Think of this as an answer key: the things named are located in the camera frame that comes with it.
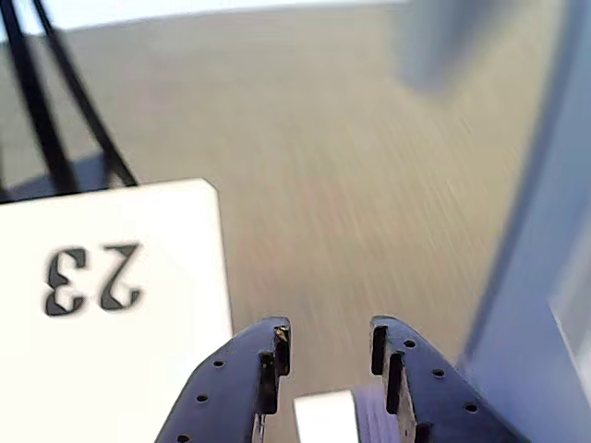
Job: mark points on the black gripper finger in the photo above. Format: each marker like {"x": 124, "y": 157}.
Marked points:
{"x": 438, "y": 397}
{"x": 231, "y": 383}

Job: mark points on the blue cabinet door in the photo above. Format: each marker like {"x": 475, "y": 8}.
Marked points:
{"x": 545, "y": 277}

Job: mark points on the blue toy cabinet body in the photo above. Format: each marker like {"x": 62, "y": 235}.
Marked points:
{"x": 438, "y": 41}

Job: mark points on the purple striped object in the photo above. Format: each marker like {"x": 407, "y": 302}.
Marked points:
{"x": 371, "y": 415}

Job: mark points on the white flat block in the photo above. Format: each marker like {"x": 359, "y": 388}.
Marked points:
{"x": 323, "y": 417}

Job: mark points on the white card printed 23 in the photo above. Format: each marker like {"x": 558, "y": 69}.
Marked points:
{"x": 115, "y": 360}

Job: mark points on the black tripod legs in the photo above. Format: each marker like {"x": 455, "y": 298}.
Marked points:
{"x": 83, "y": 101}

